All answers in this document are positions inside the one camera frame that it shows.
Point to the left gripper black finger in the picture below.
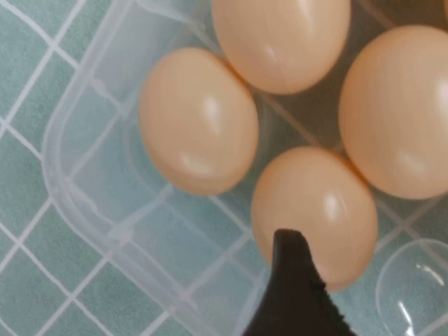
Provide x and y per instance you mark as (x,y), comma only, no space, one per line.
(290,297)

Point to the beige plastic egg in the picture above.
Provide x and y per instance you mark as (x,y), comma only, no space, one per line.
(395,112)
(196,122)
(315,196)
(280,42)

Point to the transparent plastic egg box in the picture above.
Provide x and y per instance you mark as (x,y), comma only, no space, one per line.
(105,175)

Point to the green checked tablecloth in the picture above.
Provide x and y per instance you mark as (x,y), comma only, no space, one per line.
(28,70)

